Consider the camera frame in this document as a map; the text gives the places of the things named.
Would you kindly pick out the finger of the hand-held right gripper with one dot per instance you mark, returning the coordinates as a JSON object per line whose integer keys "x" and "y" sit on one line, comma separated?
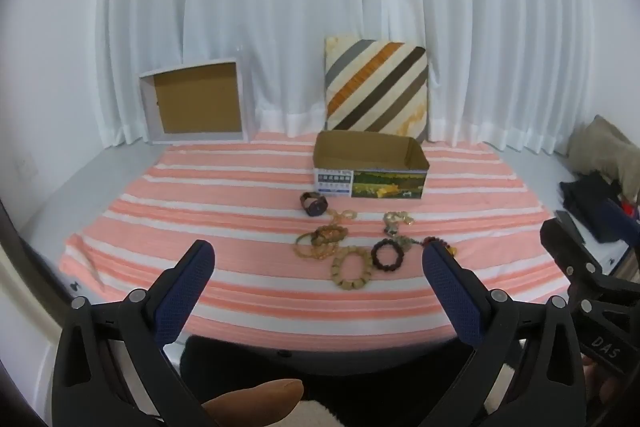
{"x": 620, "y": 217}
{"x": 562, "y": 244}

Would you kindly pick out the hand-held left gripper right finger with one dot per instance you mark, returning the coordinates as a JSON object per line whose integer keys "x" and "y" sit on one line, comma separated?
{"x": 455, "y": 302}

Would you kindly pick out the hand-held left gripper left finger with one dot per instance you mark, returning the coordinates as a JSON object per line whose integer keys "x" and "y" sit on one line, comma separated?
{"x": 182, "y": 297}

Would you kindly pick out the printed cardboard box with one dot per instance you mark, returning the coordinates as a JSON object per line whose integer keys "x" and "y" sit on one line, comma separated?
{"x": 370, "y": 167}

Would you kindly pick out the person's right hand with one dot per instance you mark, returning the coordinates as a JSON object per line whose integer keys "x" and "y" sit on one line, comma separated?
{"x": 592, "y": 379}

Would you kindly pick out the person's left hand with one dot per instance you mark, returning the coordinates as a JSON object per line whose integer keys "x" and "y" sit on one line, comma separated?
{"x": 250, "y": 404}

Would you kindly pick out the black cloth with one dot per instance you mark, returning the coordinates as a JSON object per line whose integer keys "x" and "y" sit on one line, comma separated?
{"x": 587, "y": 199}

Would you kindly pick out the beige cushion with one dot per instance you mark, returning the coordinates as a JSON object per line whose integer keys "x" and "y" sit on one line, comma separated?
{"x": 600, "y": 152}

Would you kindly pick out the square faced wristwatch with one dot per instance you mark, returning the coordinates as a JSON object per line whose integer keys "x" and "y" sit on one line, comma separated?
{"x": 392, "y": 233}

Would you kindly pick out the pink white striped blanket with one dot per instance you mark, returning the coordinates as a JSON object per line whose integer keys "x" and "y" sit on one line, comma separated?
{"x": 225, "y": 207}

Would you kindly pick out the dark round wristwatch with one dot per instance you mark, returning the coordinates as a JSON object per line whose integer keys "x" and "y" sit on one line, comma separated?
{"x": 314, "y": 205}

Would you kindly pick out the white cardboard box lid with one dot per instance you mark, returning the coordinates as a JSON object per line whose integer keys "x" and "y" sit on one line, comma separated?
{"x": 197, "y": 99}

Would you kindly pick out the white curtain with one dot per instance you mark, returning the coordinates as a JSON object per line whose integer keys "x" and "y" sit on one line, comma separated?
{"x": 500, "y": 32}
{"x": 225, "y": 7}

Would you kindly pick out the diagonal striped pillow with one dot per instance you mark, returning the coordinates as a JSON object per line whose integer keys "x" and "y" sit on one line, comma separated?
{"x": 375, "y": 87}

